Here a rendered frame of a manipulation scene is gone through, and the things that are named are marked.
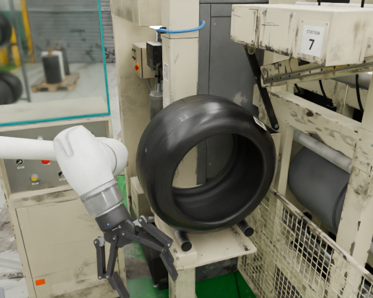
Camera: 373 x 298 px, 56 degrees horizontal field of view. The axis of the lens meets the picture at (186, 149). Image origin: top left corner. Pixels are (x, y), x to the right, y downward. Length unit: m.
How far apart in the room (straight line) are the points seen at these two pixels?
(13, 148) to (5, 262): 2.09
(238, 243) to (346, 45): 0.94
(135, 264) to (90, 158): 1.97
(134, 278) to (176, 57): 1.66
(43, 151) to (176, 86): 0.72
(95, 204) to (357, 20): 0.83
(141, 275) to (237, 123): 1.63
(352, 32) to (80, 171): 0.80
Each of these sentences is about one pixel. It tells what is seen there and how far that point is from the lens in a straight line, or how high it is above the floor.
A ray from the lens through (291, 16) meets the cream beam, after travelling 1.19.
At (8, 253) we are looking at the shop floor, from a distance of 3.10.
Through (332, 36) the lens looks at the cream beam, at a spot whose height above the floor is 1.72.
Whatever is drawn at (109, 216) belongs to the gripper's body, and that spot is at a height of 1.36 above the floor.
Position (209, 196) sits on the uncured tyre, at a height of 0.93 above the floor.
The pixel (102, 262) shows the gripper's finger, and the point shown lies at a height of 1.24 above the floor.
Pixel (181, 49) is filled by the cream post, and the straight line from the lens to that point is 1.50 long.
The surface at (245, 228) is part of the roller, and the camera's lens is 1.53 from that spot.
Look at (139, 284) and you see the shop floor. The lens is 2.58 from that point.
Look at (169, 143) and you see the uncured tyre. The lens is 1.23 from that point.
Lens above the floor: 1.82
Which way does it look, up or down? 24 degrees down
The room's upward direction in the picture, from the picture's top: straight up
